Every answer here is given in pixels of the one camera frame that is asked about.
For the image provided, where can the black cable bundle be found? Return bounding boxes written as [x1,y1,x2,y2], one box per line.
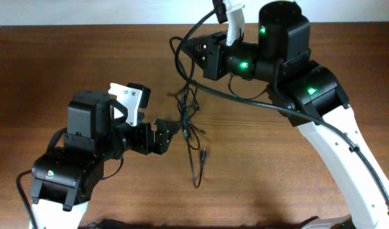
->
[167,36,207,188]

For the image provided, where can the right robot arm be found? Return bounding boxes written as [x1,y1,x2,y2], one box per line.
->
[178,1,389,228]

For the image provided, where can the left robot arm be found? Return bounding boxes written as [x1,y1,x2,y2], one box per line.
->
[29,90,179,228]

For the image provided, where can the black object at table edge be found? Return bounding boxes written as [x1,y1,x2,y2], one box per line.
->
[83,219,133,229]

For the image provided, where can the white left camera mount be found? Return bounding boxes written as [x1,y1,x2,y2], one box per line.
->
[108,83,141,127]

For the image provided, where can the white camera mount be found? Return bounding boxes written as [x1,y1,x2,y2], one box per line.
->
[223,0,245,46]
[108,83,141,127]

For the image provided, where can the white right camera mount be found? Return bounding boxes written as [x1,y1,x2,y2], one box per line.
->
[223,0,245,46]

